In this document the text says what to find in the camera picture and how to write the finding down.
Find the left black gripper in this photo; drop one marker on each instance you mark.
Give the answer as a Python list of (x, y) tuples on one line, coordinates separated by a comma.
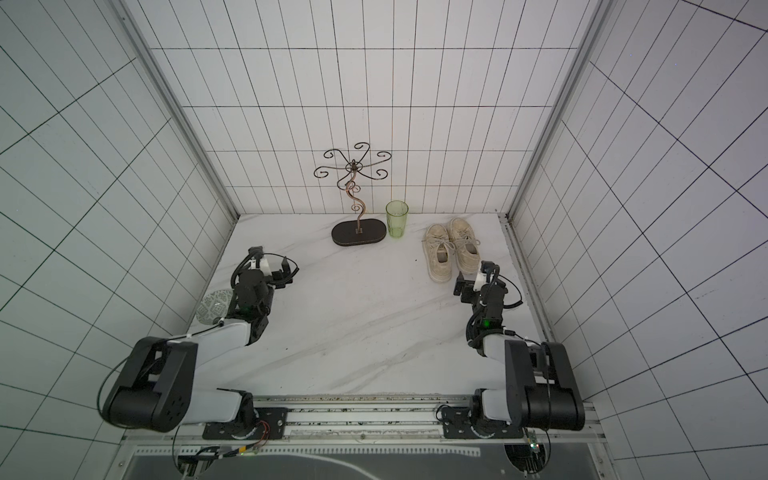
[(279, 275)]

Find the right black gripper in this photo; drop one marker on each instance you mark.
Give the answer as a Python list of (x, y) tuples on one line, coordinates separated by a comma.
[(465, 290)]

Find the beige lace sneaker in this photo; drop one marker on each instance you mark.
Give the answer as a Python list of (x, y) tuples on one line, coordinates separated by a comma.
[(438, 249), (466, 245)]

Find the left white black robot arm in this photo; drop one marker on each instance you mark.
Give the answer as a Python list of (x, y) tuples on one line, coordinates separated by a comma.
[(156, 387)]

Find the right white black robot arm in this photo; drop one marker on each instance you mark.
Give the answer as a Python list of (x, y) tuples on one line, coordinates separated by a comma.
[(540, 390)]

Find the green translucent plastic cup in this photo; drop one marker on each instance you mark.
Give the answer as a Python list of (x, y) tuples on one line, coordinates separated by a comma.
[(396, 211)]

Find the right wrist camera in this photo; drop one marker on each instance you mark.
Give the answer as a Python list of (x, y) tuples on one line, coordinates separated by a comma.
[(481, 280)]

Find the copper wire jewelry stand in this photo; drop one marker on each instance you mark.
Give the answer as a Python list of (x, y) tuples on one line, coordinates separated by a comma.
[(361, 230)]

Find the aluminium rail frame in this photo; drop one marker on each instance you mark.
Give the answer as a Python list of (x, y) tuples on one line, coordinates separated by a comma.
[(327, 425)]

